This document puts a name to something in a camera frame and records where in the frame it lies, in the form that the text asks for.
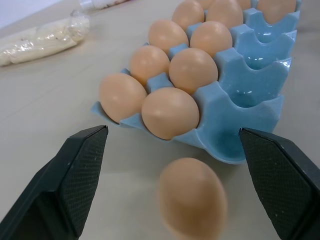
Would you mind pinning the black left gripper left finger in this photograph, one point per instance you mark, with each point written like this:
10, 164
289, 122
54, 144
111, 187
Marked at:
62, 180

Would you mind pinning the clear plastic wrapped white bundle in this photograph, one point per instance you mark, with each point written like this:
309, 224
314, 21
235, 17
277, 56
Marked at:
42, 42

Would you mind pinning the brown egg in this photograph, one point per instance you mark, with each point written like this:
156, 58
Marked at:
243, 3
276, 8
187, 12
121, 96
223, 12
167, 35
193, 197
170, 112
148, 63
192, 70
206, 3
211, 37

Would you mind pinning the blue egg tray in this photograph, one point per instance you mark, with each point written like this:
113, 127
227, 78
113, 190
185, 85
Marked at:
235, 100

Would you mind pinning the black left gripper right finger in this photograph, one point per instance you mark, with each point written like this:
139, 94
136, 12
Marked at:
280, 180

